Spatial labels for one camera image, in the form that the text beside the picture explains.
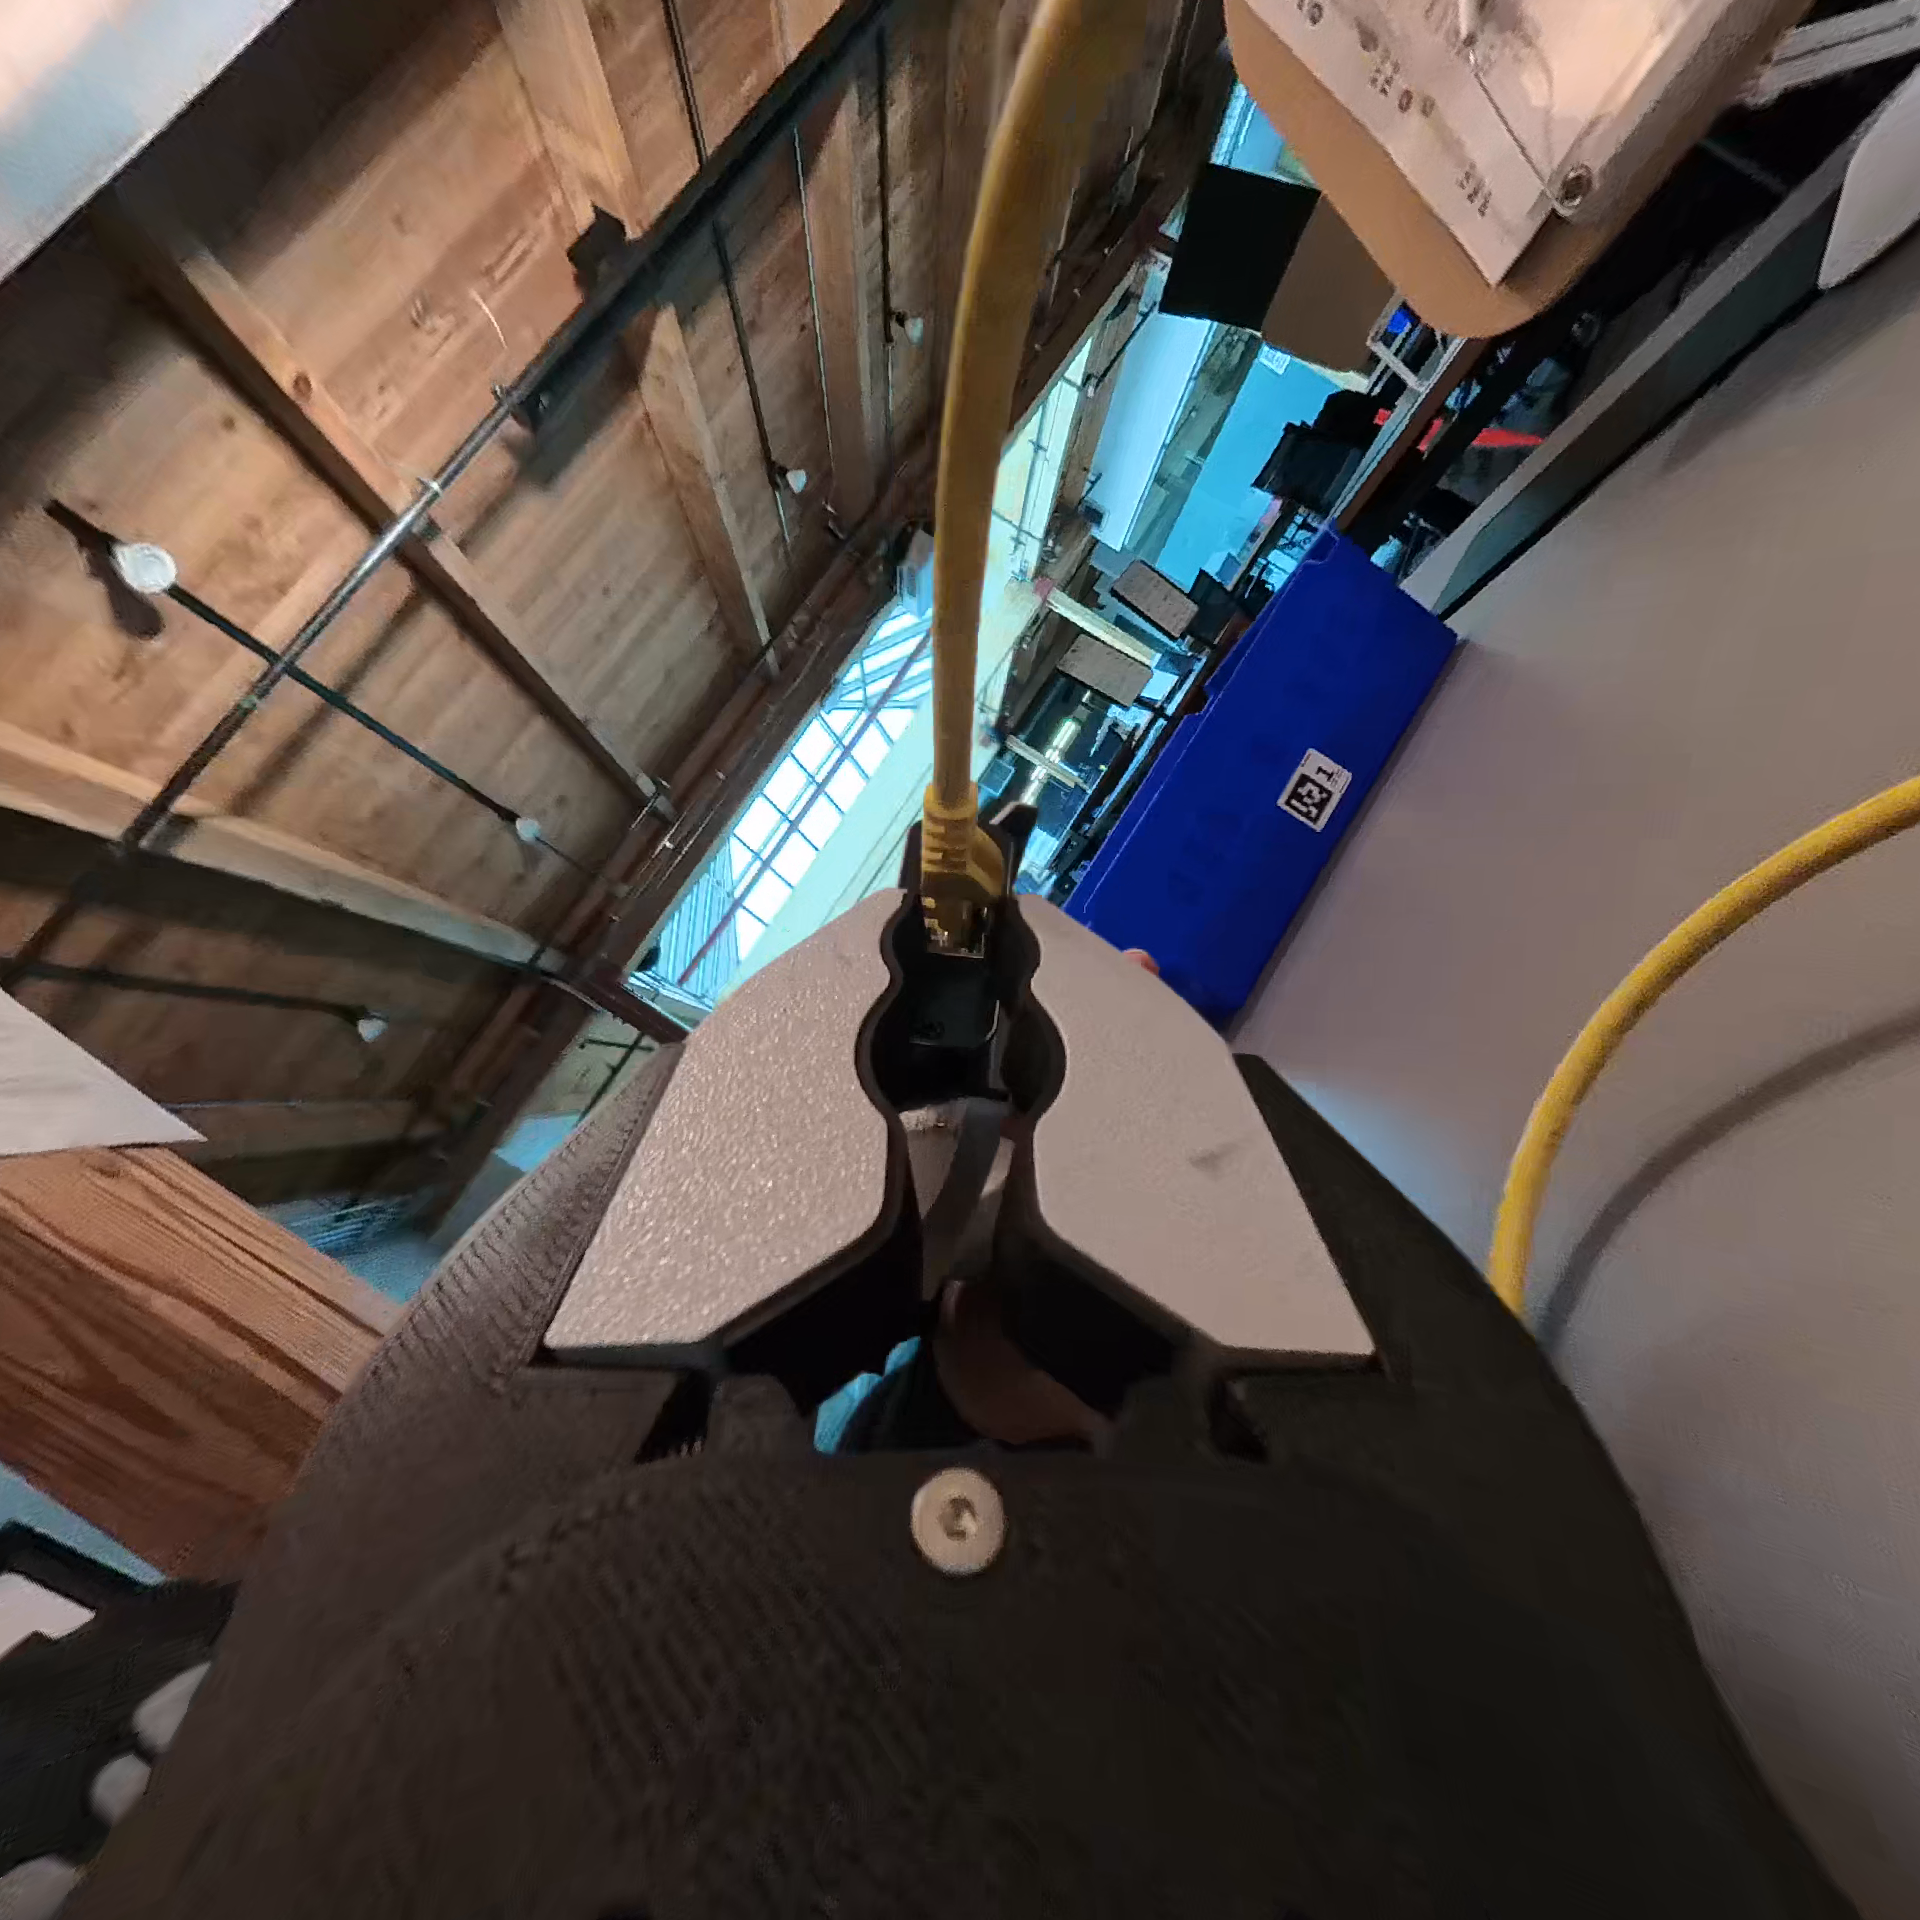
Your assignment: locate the white hanging board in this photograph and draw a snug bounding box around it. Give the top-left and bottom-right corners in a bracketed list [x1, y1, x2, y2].
[0, 986, 202, 1159]

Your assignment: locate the yellow network cable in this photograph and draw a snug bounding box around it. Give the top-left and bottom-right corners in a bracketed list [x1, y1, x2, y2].
[921, 0, 1920, 1327]

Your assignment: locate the black network adapter box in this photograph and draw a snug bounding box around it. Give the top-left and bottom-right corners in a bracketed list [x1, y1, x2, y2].
[874, 802, 1044, 1127]

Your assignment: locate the printed instruction sheet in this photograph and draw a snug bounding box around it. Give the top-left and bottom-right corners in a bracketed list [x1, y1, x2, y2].
[1244, 0, 1770, 290]

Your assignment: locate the person's left hand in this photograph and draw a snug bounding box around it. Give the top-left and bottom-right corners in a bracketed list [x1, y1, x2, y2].
[932, 1273, 1115, 1452]

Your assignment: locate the instruction sheet on stand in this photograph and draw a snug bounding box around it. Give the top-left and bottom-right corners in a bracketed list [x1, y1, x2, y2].
[1219, 0, 1920, 343]

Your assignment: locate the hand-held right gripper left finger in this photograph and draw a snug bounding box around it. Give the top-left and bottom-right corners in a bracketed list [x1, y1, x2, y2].
[540, 889, 929, 1377]

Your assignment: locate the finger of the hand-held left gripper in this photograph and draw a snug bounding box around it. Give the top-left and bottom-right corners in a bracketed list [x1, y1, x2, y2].
[903, 1100, 1005, 1302]

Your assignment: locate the blue plastic bin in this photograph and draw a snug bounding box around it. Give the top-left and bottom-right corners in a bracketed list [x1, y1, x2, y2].
[1063, 525, 1460, 1030]

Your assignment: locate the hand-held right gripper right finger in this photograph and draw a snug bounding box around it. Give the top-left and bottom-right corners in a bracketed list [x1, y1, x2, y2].
[999, 894, 1382, 1417]

